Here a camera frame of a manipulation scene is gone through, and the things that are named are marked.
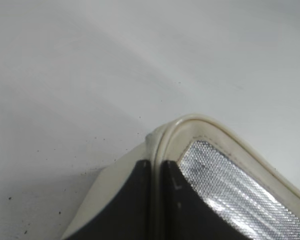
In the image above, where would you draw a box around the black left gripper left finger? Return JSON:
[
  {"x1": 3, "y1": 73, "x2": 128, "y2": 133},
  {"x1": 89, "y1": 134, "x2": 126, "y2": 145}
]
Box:
[{"x1": 67, "y1": 159, "x2": 151, "y2": 240}]

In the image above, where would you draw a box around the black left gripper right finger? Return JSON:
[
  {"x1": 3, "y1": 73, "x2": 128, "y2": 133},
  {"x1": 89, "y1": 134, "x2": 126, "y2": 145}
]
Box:
[{"x1": 159, "y1": 160, "x2": 249, "y2": 240}]

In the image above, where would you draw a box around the cream zippered bag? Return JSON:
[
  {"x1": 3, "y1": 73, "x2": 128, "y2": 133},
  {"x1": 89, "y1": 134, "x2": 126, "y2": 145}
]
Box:
[{"x1": 62, "y1": 114, "x2": 300, "y2": 240}]

